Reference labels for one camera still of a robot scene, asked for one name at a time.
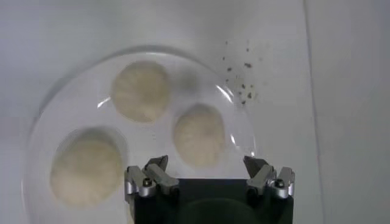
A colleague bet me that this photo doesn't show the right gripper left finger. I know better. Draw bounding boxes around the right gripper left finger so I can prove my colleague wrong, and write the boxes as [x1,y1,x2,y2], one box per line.
[124,155,180,203]

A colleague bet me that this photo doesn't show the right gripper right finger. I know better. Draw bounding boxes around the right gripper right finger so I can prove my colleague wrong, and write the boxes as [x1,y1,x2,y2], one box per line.
[243,155,296,200]

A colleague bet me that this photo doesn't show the white steamed baozi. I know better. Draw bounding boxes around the white steamed baozi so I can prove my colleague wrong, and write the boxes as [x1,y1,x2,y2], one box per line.
[49,127,126,208]
[172,103,227,169]
[110,60,171,124]

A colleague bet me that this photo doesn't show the white round plate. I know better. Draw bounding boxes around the white round plate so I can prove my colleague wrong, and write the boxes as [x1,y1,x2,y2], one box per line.
[21,45,257,224]

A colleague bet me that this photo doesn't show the dark crumbs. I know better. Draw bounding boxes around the dark crumbs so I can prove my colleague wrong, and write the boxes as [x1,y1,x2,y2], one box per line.
[221,39,263,106]

